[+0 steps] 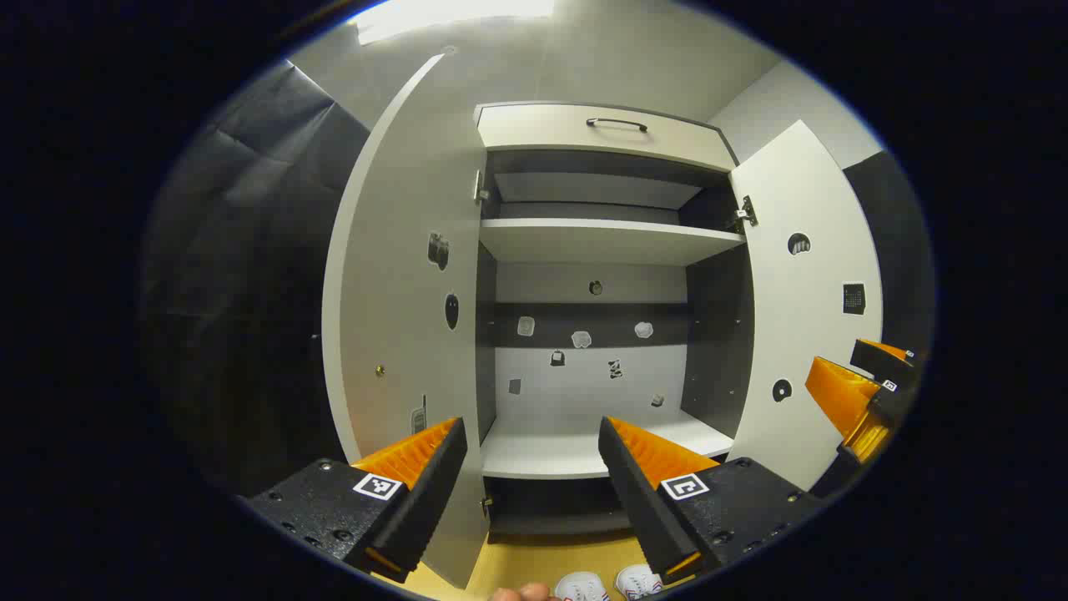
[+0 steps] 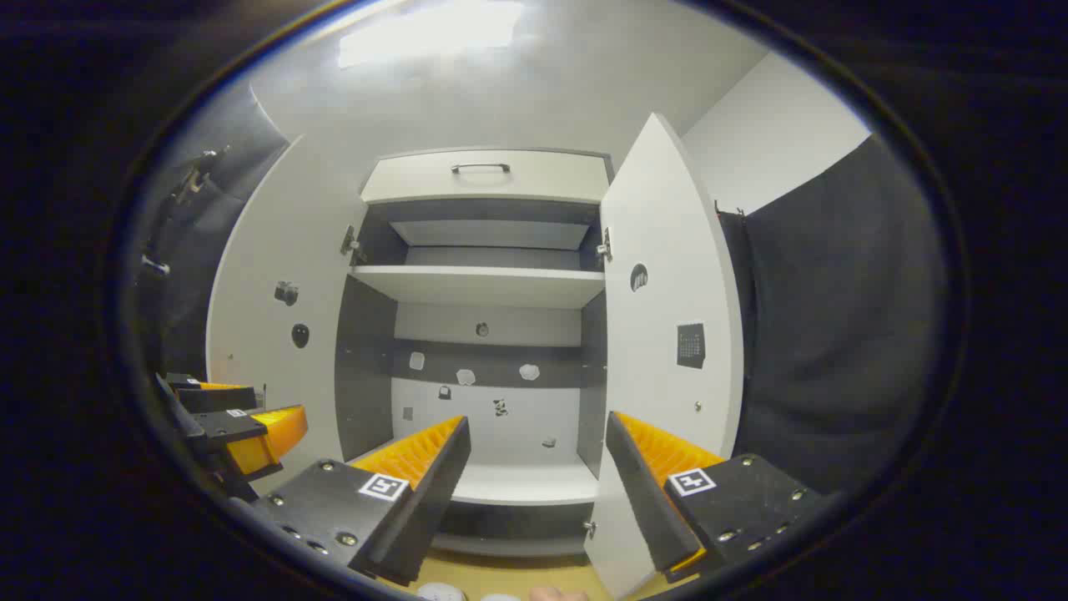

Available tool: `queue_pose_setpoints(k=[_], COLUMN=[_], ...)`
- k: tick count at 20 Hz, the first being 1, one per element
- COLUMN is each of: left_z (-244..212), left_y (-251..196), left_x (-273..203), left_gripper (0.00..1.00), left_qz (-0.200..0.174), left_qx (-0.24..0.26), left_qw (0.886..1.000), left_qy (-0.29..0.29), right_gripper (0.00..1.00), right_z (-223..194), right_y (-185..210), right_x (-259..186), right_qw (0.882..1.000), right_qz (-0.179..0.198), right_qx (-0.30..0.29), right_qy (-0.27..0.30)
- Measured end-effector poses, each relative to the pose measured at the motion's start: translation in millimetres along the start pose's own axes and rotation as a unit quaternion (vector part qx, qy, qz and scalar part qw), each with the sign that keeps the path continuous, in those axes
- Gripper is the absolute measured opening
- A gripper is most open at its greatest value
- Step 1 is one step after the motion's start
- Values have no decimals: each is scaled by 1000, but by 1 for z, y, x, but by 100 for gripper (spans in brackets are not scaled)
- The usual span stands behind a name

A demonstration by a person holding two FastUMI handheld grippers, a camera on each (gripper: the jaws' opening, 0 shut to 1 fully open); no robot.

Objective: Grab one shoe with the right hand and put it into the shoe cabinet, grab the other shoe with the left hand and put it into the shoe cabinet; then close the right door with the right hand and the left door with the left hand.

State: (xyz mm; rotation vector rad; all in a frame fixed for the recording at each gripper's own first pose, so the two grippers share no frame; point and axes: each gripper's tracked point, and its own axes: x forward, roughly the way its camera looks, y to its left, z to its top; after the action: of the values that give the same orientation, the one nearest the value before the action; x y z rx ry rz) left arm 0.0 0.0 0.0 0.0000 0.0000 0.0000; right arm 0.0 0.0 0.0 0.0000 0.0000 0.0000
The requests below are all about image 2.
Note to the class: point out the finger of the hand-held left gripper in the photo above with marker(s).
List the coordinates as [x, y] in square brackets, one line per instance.
[242, 426]
[217, 399]

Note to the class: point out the white shoe cabinet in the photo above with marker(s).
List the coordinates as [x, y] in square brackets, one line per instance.
[484, 476]

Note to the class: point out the white cabinet drawer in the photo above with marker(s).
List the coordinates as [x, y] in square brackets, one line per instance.
[484, 188]

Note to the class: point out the white cabinet door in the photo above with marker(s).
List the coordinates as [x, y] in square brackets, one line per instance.
[667, 250]
[267, 250]

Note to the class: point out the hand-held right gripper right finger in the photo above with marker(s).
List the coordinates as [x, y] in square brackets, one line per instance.
[647, 509]

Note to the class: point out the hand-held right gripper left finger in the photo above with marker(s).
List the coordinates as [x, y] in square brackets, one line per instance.
[434, 501]

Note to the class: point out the black backdrop cloth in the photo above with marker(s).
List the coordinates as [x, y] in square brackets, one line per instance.
[834, 317]

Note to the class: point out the metal door hinge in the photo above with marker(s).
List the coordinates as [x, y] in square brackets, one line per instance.
[590, 529]
[604, 245]
[352, 244]

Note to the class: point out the white cabinet shelf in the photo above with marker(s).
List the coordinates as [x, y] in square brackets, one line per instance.
[480, 285]

